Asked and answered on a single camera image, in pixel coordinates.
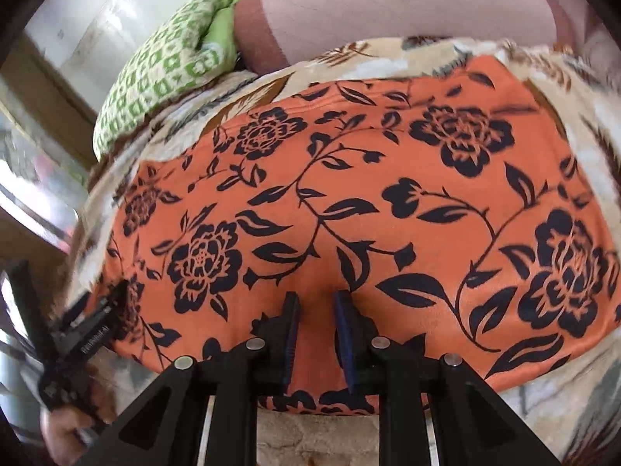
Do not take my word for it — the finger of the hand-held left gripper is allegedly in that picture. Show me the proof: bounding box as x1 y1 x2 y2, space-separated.
94 279 131 314
7 259 56 353

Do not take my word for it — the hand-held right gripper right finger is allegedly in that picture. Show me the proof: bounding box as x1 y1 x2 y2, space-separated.
332 290 564 466

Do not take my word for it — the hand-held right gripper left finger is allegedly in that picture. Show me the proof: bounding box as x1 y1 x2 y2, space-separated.
85 291 302 466

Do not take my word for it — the orange black floral garment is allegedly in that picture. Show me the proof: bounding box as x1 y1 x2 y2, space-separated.
94 54 621 416

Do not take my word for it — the person's left hand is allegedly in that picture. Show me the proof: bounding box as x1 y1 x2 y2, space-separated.
41 404 113 465

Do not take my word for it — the green checkered quilt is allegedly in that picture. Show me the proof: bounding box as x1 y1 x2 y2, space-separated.
92 0 244 162

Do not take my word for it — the pink bolster pillow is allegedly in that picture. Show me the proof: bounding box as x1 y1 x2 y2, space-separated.
233 0 579 76

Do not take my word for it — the leaf print blanket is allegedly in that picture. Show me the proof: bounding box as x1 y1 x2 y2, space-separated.
68 34 621 466

